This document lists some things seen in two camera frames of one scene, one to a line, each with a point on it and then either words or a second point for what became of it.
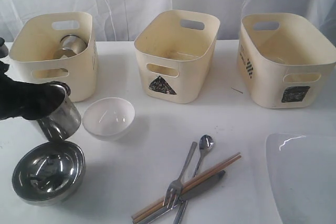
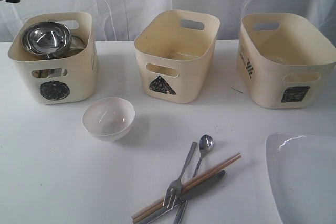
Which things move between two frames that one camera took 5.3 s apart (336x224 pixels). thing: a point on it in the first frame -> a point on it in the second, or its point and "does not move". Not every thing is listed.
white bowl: (108, 119) does not move
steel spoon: (206, 143) does not move
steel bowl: (49, 173) -> (46, 39)
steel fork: (175, 190) does not move
